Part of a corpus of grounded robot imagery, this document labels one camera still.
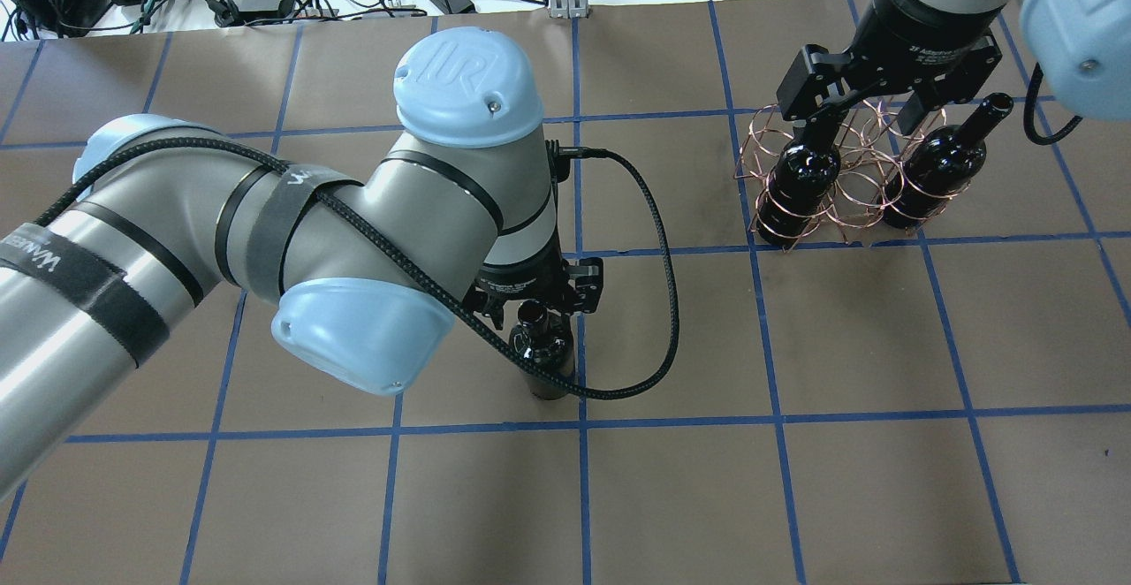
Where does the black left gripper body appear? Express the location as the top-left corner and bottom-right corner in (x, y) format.
(461, 253), (604, 316)

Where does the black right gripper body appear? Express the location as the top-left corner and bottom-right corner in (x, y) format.
(777, 0), (1002, 122)

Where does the copper wire wine basket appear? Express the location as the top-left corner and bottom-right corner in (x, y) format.
(734, 98), (987, 251)

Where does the dark wine bottle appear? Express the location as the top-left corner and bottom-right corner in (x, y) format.
(881, 93), (1015, 230)
(756, 123), (841, 249)
(509, 300), (577, 384)

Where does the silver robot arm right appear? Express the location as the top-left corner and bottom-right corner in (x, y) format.
(777, 0), (1130, 150)

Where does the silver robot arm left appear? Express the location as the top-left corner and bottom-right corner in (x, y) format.
(3, 27), (604, 496)

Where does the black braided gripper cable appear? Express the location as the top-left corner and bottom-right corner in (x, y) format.
(1024, 64), (1083, 146)

